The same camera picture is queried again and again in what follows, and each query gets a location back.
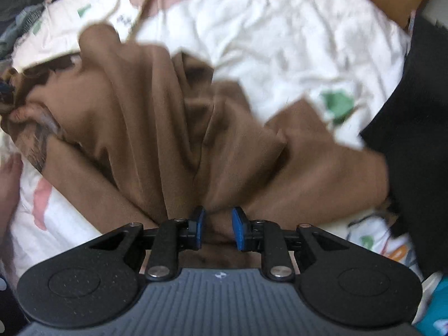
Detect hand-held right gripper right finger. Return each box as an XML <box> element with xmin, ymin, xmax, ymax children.
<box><xmin>231</xmin><ymin>206</ymin><xmax>352</xmax><ymax>282</ymax></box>

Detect brown t-shirt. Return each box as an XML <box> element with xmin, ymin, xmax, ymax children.
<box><xmin>0</xmin><ymin>24</ymin><xmax>391</xmax><ymax>274</ymax></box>

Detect person's left hand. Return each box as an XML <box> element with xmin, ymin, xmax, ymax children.
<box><xmin>10</xmin><ymin>102</ymin><xmax>58</xmax><ymax>135</ymax></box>

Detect person's bare foot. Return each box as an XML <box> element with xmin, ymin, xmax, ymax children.
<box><xmin>0</xmin><ymin>154</ymin><xmax>24</xmax><ymax>233</ymax></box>

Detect teal printed cloth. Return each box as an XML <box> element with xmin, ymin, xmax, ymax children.
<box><xmin>418</xmin><ymin>275</ymin><xmax>448</xmax><ymax>336</ymax></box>

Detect black cloth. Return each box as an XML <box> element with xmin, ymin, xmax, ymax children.
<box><xmin>360</xmin><ymin>16</ymin><xmax>448</xmax><ymax>278</ymax></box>

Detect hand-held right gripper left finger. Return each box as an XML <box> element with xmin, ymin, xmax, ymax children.
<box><xmin>90</xmin><ymin>206</ymin><xmax>207</xmax><ymax>282</ymax></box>

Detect light blue jeans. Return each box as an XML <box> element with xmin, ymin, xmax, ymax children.
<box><xmin>0</xmin><ymin>5</ymin><xmax>48</xmax><ymax>60</ymax></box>

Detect white printed bedsheet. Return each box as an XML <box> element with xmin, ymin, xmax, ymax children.
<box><xmin>0</xmin><ymin>0</ymin><xmax>426</xmax><ymax>288</ymax></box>

